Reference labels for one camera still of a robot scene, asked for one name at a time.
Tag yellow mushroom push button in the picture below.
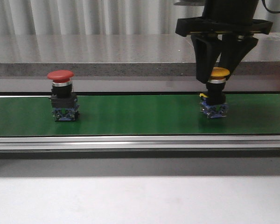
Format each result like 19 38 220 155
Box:
199 67 230 119

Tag grey stone slab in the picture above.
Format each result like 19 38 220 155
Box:
184 33 280 77
0 35 196 78

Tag grey stone slab right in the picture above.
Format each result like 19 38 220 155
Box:
184 33 280 77

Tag white corrugated curtain backdrop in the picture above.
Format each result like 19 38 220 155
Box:
0 0 280 36

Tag black cable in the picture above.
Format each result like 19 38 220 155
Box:
260 0 280 14

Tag red mushroom push button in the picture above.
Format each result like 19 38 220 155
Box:
47 70 79 121

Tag grey stone slab left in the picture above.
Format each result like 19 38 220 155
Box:
0 35 196 78

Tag green conveyor belt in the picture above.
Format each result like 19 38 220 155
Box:
0 94 280 137

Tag white conveyor back panel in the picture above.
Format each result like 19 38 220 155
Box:
0 75 280 93

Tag aluminium conveyor front rail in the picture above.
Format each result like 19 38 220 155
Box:
0 134 280 153

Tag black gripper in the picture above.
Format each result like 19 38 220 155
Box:
175 0 273 84

